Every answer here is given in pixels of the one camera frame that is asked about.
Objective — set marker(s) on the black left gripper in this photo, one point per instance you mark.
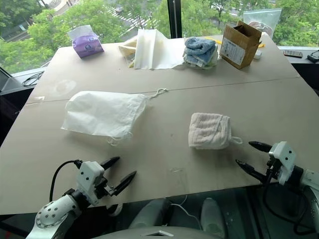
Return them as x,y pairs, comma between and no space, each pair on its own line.
101,188

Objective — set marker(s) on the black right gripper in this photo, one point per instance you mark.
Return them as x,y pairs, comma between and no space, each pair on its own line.
273,167

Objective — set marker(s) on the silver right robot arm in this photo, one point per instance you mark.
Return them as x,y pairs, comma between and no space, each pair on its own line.
309,181

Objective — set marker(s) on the folded pale pink towel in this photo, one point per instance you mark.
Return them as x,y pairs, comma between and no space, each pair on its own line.
209,130

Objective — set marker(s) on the clear zip plastic bag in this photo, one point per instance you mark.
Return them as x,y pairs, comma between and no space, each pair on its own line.
270,20

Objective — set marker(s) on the small white rounded object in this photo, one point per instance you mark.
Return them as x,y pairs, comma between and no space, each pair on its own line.
114,209

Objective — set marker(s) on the grey rounded robot foot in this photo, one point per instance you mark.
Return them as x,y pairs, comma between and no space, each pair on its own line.
213,216
152,212

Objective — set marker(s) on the grey robot torso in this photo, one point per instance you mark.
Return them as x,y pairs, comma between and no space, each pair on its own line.
159,232

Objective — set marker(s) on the smartphone with dark screen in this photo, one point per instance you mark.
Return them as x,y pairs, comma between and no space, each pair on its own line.
293,53

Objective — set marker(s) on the open brown cardboard box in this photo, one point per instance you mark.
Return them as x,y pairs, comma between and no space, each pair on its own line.
238,46

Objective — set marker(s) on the black handheld device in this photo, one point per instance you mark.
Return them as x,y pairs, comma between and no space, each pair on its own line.
314,56

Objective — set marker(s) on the stack of folded towels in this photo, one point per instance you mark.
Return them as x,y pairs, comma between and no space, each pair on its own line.
199,51

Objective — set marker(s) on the pile of white bags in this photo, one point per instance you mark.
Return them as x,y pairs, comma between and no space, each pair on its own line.
154,49

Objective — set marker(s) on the purple tissue pack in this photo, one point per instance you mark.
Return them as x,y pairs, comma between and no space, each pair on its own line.
87,46

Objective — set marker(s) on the dark grey monitor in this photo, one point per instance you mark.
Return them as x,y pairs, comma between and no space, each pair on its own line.
10,83

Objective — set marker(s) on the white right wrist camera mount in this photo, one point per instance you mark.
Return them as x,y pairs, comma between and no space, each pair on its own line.
285,155

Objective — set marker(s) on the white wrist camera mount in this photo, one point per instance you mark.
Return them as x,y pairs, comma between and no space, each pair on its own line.
88,174
285,155

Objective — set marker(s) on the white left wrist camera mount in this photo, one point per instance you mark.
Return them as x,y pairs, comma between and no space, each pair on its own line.
88,174

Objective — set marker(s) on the black window frame post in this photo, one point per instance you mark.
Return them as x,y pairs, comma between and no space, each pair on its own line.
174,17

